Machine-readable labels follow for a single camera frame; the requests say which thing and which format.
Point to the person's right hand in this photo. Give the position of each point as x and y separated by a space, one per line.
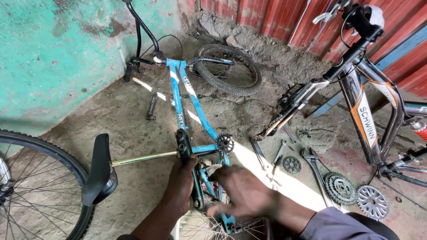
250 196

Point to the person's left hand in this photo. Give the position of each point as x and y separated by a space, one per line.
180 186

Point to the black crank arm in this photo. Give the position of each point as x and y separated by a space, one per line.
183 143

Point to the spoked rear bicycle wheel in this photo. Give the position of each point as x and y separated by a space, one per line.
196 228

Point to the steel open-end spanner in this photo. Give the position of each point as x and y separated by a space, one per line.
279 153

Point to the black sprocket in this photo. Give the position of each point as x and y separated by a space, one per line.
292 164

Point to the large adjustable wrench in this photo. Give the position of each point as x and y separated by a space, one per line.
315 171

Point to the small thin spanner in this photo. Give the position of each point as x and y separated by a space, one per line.
289 134

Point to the black bicycle saddle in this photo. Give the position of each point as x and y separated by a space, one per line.
100 170

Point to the black metal peg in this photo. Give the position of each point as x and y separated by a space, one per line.
152 106

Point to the large spoked bicycle wheel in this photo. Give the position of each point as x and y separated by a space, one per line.
75 170

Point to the small black-tyred bicycle wheel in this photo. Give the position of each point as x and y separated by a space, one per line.
247 83

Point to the black front fork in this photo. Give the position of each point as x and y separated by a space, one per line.
210 61

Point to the chrome and orange bicycle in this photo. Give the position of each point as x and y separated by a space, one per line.
363 116

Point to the grey rock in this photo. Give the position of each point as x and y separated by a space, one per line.
233 41

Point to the red shock spring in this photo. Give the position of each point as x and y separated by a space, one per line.
420 130

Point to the white cloth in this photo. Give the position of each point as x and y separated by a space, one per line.
376 15

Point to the brass seat post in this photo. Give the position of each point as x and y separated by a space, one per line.
143 158

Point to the blue bicycle frame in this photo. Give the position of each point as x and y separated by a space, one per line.
195 103

